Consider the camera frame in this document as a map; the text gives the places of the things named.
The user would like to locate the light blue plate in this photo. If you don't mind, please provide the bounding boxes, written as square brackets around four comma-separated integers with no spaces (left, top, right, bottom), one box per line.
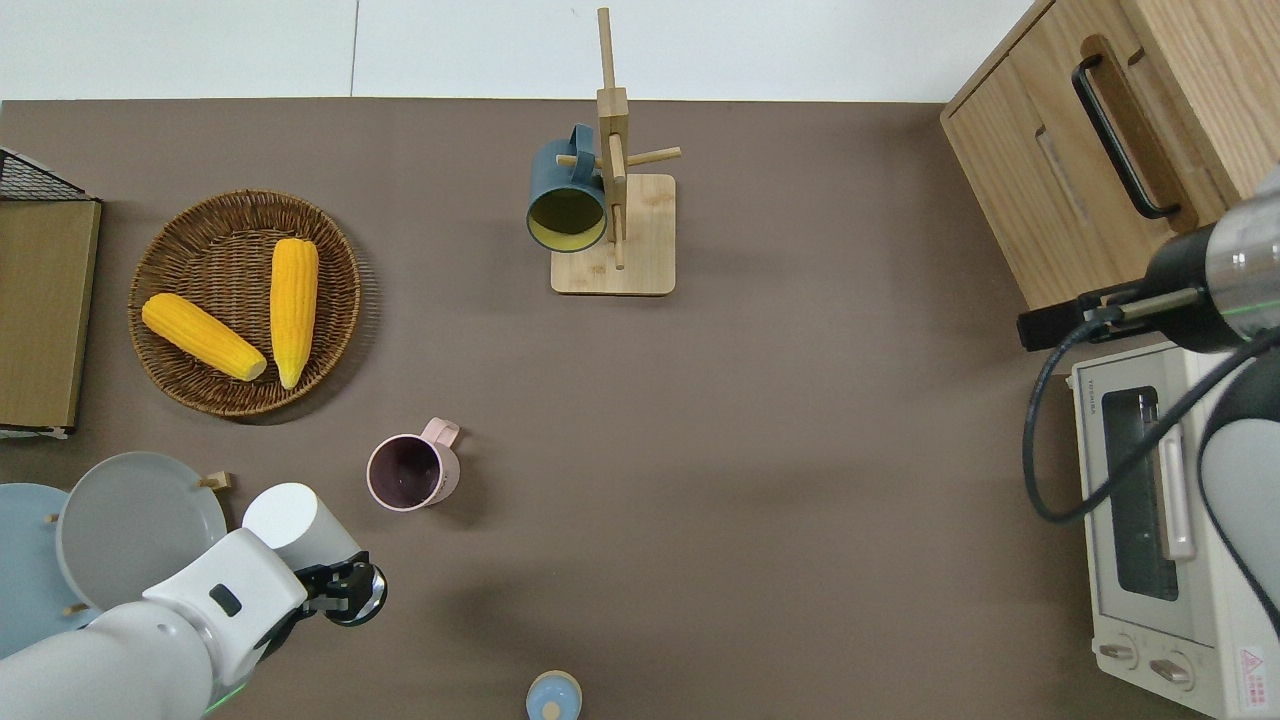
[0,483,96,659]

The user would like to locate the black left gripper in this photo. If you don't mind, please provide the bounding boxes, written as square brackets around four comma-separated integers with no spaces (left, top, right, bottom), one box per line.
[262,562,373,658]

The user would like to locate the black cabinet handle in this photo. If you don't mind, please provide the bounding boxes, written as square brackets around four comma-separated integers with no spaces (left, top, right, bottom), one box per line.
[1072,53,1183,221]

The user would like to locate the yellow corn cob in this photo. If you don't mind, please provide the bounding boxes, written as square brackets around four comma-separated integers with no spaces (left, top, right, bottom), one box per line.
[141,292,269,382]
[270,238,321,391]

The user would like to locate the grey plate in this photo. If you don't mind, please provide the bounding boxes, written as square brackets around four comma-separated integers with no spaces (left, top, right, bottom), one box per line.
[55,451,229,613]

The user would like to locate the pink mug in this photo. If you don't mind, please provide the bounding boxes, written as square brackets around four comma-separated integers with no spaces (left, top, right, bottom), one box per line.
[366,417,464,513]

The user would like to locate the dark blue mug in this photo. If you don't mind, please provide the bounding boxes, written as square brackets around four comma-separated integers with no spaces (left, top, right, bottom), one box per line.
[526,124,609,253]

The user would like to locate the brown table mat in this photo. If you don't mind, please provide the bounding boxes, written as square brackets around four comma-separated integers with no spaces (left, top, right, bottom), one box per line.
[0,97,1206,720]

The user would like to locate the white toaster oven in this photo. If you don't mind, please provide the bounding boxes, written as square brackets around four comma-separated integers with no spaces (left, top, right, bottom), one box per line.
[1068,338,1280,720]

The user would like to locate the wooden plate rack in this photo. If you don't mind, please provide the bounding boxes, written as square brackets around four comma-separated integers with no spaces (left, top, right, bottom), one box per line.
[43,470,233,617]

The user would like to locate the round wicker basket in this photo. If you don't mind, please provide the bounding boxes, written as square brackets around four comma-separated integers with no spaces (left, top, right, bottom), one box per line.
[128,189,363,418]

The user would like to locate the wooden drawer cabinet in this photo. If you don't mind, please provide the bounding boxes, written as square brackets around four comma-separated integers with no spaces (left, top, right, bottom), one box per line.
[940,0,1280,344]

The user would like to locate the small blue round knob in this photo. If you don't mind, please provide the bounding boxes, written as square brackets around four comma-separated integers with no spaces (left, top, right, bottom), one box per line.
[526,670,584,720]

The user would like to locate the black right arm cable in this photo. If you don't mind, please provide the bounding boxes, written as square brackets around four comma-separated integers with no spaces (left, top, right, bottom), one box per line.
[1022,288,1280,525]

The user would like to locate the wooden mug rack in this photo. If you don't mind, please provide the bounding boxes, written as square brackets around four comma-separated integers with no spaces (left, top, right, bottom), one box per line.
[550,8,683,297]

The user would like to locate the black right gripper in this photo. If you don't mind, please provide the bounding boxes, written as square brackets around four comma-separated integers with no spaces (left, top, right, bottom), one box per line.
[1018,228,1246,353]

